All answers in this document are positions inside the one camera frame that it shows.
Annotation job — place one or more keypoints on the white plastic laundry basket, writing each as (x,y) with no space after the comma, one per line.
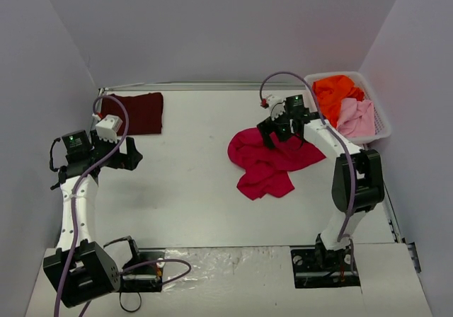
(382,125)

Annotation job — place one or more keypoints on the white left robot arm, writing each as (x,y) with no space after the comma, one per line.
(79,269)

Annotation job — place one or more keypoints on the dark maroon folded t-shirt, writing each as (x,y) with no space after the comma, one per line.
(144,111)

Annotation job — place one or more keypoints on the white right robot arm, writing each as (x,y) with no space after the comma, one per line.
(357,175)

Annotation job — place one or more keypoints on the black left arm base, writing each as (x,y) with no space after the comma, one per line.
(143,279)

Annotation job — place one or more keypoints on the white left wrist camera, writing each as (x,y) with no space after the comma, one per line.
(106,128)

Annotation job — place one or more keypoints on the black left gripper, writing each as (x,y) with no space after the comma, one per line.
(118,155)

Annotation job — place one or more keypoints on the orange t-shirt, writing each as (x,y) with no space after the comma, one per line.
(330,93)

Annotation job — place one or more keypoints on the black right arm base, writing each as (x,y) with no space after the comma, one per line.
(314,267)

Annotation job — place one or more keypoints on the light pink t-shirt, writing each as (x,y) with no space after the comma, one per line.
(356,118)

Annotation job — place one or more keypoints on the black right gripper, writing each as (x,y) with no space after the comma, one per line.
(274,133)

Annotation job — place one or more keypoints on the crimson red t-shirt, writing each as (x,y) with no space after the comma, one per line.
(266,171)

